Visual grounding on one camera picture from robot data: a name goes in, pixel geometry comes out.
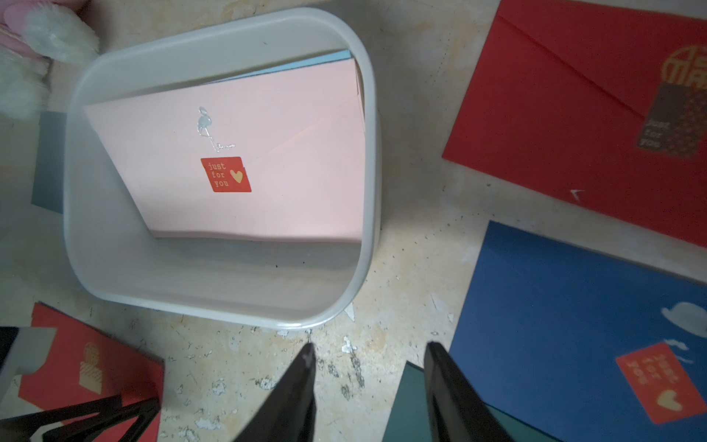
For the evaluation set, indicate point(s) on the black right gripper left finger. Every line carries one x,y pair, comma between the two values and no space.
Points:
289,412

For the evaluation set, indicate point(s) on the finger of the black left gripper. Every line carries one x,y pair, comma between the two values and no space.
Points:
142,414
28,424

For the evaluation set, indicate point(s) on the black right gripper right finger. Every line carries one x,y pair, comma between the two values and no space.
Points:
456,412

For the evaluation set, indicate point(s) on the white plastic storage box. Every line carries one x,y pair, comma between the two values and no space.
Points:
275,285

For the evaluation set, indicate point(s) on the pink envelope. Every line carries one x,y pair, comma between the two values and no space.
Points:
275,157

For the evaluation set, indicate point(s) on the dark green envelope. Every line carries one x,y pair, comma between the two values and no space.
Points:
48,184
409,419

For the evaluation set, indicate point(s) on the navy blue envelope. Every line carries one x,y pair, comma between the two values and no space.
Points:
581,345

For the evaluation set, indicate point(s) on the red envelope gold sticker back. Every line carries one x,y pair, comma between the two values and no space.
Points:
603,107

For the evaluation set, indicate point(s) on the white teddy bear pink shirt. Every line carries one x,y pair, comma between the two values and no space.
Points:
34,34

